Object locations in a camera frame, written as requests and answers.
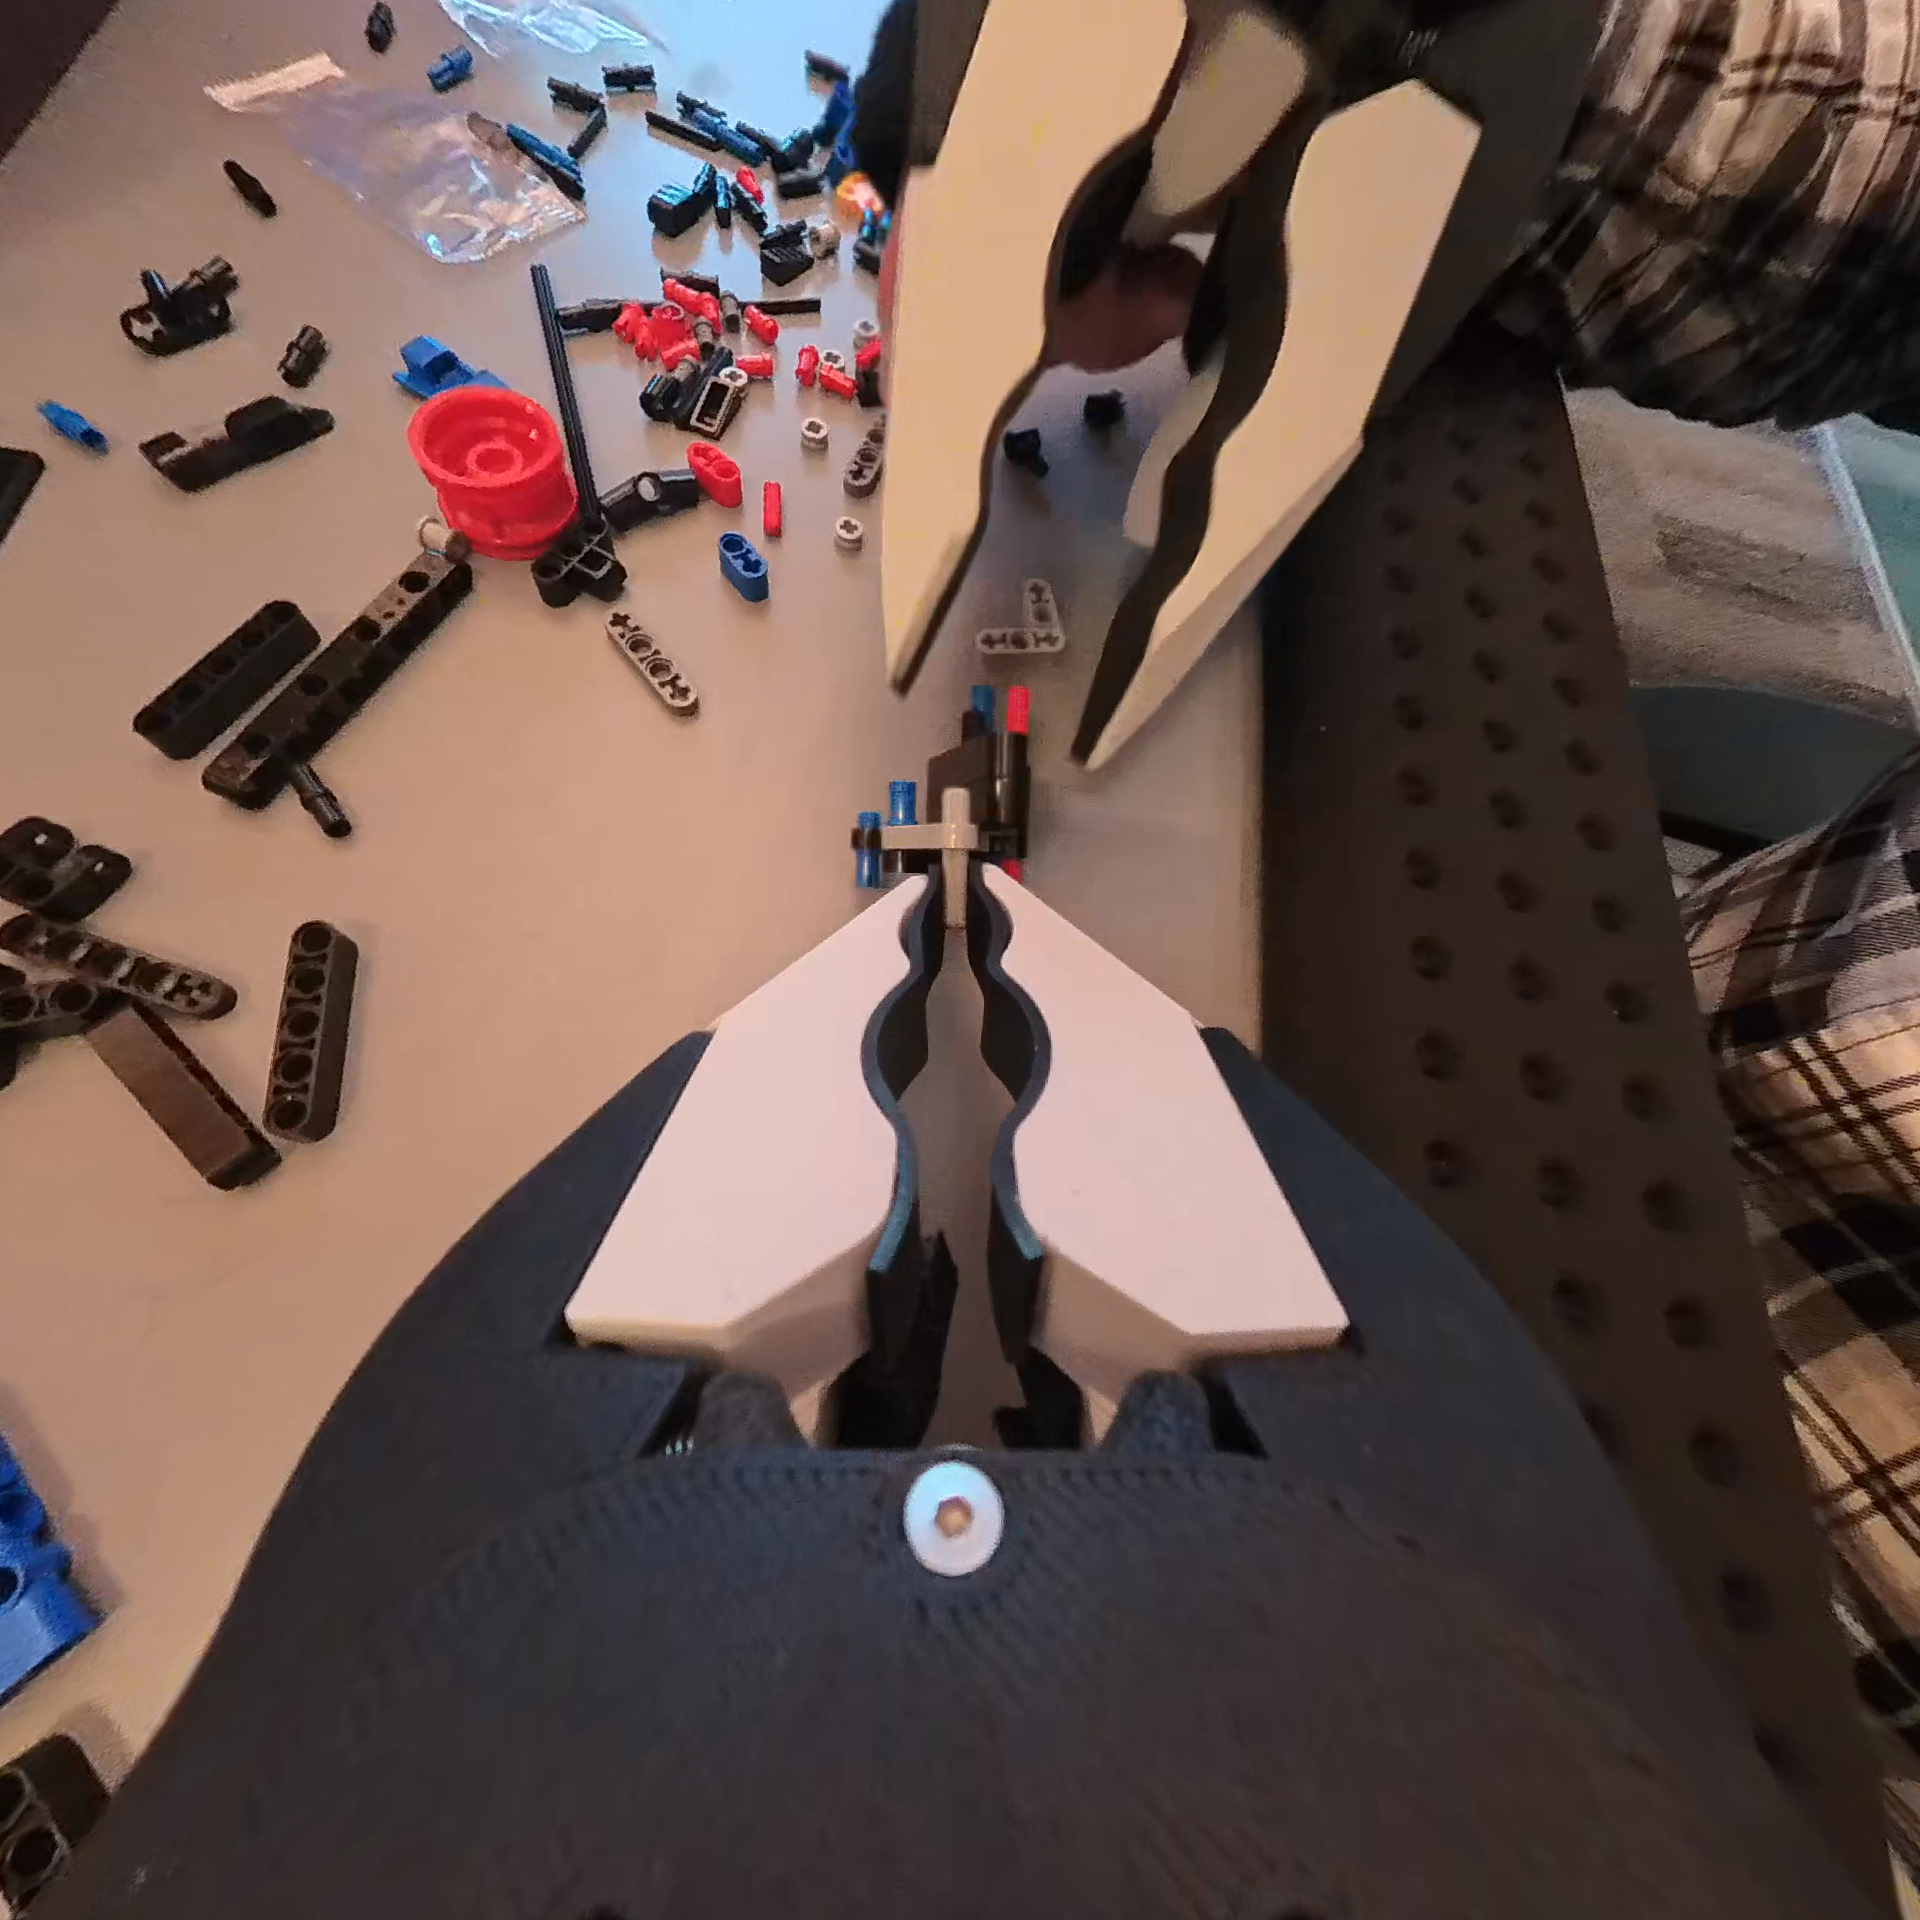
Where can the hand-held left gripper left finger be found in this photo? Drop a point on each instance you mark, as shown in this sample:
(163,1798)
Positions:
(735,1201)

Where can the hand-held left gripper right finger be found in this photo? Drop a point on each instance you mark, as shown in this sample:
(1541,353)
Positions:
(1170,1201)

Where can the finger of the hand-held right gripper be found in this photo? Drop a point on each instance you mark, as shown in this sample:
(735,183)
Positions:
(1348,302)
(990,221)

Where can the black blue toy brick assembly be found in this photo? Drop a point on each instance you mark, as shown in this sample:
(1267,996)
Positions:
(982,780)

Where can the person's right forearm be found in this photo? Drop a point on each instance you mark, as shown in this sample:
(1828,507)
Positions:
(1728,182)

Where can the grey desk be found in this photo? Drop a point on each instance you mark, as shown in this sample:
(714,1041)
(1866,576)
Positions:
(520,903)

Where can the person's right hand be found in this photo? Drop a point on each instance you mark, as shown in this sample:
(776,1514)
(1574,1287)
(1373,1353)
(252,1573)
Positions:
(1126,306)

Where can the pile of small toy pins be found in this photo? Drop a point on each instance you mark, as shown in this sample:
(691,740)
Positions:
(676,323)

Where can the small red toy liftarm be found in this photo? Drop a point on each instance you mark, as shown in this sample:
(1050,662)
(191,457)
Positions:
(718,474)

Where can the grey angled thin liftarm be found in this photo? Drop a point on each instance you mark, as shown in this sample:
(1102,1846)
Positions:
(1021,633)

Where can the small blue toy liftarm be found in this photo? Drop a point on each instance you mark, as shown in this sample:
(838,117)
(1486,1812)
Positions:
(741,564)

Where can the black connector with pin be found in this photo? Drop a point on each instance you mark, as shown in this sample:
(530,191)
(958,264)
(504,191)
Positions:
(654,490)

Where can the black dimpled panel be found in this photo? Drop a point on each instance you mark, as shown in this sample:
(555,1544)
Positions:
(1493,903)

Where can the long black toy axle rod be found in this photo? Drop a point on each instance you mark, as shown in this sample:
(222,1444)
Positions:
(569,408)

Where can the clear plastic bag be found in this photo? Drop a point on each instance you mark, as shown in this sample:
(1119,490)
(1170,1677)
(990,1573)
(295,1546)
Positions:
(555,24)
(421,161)

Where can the black triangular toy connector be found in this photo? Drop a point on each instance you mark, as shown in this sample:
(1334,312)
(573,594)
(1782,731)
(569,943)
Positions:
(573,564)

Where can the grey thin toy liftarm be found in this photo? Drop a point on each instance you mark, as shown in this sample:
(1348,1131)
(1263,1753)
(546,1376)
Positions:
(654,669)

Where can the large red toy wheel hub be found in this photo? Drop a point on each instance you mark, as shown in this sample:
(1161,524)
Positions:
(489,468)

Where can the small blue toy connector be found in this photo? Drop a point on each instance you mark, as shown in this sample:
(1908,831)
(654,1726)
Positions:
(442,66)

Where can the blue flat toy panel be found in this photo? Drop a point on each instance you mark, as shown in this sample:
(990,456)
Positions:
(442,365)

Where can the long black toy beam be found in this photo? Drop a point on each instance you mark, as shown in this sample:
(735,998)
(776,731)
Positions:
(336,682)

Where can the person's plaid shirt torso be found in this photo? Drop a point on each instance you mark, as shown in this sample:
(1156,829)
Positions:
(1828,1044)

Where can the small black toy pin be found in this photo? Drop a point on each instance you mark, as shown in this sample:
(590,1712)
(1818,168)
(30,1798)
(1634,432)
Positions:
(298,353)
(250,183)

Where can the short black toy beam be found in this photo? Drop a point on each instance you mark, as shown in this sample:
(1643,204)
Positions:
(222,682)

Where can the black toy panel piece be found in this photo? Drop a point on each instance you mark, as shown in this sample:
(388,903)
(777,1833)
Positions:
(241,434)

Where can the blue studded toy beam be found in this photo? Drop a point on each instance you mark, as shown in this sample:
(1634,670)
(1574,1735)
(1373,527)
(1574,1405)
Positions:
(42,1573)

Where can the black connector with axle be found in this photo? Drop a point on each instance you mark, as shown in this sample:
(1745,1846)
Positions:
(178,306)

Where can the wide black studded toy beam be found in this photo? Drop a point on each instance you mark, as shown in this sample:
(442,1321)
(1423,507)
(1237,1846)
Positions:
(42,1821)

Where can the small blue toy pin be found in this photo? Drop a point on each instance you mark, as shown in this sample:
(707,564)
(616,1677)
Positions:
(71,420)

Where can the large black flat toy tile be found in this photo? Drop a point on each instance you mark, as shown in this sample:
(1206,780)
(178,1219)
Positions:
(15,502)

